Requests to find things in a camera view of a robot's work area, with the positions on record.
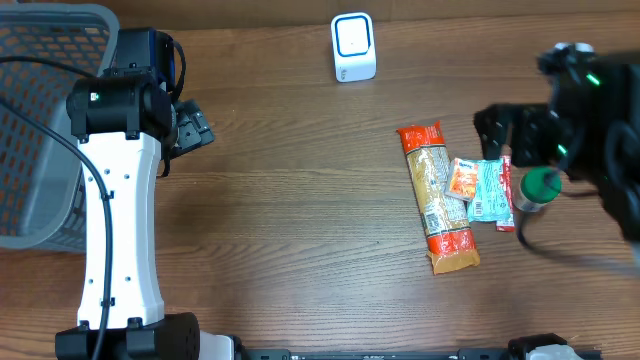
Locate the grey plastic shopping basket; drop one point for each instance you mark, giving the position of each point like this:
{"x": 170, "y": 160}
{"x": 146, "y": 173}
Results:
{"x": 44, "y": 46}

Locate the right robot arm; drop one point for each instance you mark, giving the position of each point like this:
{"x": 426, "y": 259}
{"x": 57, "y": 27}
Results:
{"x": 588, "y": 130}

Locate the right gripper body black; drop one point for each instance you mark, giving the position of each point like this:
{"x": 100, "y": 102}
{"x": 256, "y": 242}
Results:
{"x": 539, "y": 126}

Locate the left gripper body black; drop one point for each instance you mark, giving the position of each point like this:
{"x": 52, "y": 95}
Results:
{"x": 192, "y": 130}

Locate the red snack stick package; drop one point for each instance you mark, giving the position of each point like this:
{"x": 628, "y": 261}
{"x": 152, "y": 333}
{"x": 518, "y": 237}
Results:
{"x": 507, "y": 224}

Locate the green lid jar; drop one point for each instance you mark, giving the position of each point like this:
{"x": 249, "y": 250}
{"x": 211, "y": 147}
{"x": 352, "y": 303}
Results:
{"x": 537, "y": 188}

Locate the red and tan cracker package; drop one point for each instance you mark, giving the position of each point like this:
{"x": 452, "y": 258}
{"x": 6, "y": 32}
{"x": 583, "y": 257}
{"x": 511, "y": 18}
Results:
{"x": 450, "y": 242}

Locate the light blue tissue pack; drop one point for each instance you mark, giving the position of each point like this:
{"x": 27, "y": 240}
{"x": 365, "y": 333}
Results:
{"x": 489, "y": 203}

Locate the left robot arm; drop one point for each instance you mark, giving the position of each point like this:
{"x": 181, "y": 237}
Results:
{"x": 129, "y": 124}

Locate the white barcode scanner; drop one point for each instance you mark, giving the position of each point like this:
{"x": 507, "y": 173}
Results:
{"x": 353, "y": 46}

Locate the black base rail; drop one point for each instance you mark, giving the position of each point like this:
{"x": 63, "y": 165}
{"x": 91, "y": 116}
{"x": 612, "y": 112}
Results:
{"x": 550, "y": 352}

